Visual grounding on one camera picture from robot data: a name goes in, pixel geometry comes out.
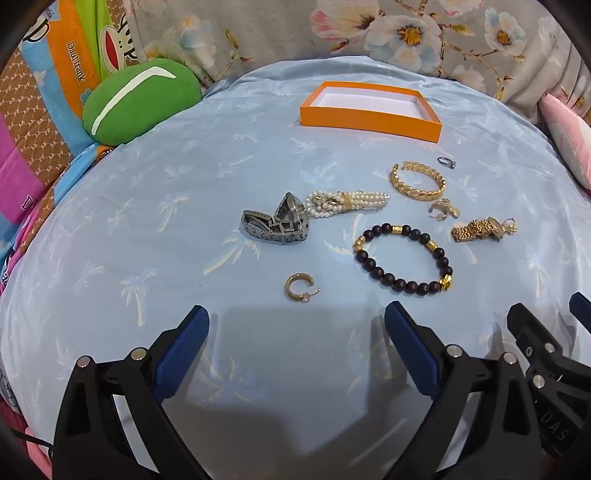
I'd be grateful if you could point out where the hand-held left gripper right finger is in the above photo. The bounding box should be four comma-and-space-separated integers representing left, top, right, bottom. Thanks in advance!
384, 301, 552, 480

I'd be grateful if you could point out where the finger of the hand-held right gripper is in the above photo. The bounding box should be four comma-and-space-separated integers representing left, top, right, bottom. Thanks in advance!
507, 304, 591, 407
570, 293, 591, 326

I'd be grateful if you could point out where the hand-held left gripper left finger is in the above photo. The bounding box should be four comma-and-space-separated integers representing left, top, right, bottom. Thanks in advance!
53, 305, 213, 480

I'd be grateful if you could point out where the black bead bracelet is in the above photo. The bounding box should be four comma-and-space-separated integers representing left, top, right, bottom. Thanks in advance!
353, 223, 454, 296

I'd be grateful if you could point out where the gold hoop earring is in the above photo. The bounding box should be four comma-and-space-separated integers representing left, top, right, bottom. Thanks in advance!
428, 198, 461, 222
284, 273, 322, 304

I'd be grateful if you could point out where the gold watch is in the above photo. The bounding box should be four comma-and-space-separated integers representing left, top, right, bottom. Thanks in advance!
451, 217, 518, 243

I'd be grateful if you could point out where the silver metal watch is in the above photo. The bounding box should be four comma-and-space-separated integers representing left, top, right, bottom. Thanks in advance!
240, 191, 311, 246

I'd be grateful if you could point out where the white pearl bracelet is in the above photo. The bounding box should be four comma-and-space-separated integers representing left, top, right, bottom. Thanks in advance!
305, 189, 391, 219

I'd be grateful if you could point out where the gold cuff bracelet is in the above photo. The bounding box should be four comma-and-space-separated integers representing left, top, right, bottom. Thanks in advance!
389, 161, 447, 200

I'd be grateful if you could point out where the orange cardboard box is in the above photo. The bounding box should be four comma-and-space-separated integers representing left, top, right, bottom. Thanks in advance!
299, 80, 443, 145

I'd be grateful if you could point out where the light blue palm print sheet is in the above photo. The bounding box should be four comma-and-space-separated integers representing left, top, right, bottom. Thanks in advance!
0, 55, 591, 480

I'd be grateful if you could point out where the pink pillow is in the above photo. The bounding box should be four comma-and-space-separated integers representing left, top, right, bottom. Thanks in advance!
539, 95, 591, 190

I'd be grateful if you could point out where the green plush pillow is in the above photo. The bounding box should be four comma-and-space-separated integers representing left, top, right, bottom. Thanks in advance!
82, 58, 201, 147

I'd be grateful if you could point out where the colourful cartoon printed blanket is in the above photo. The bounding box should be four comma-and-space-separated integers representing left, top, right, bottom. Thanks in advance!
0, 0, 144, 296

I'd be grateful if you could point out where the grey floral blanket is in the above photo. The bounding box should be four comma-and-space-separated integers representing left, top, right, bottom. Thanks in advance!
122, 0, 591, 127

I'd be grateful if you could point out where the black cable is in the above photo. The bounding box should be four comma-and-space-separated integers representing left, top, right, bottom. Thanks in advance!
9, 427, 55, 450

